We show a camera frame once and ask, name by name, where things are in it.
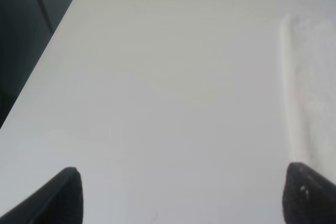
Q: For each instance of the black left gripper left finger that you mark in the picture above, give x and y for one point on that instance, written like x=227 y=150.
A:
x=60 y=200

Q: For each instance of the white towel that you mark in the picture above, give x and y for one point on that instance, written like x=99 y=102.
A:
x=307 y=47

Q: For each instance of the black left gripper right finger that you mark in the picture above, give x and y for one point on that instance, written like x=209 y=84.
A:
x=308 y=197

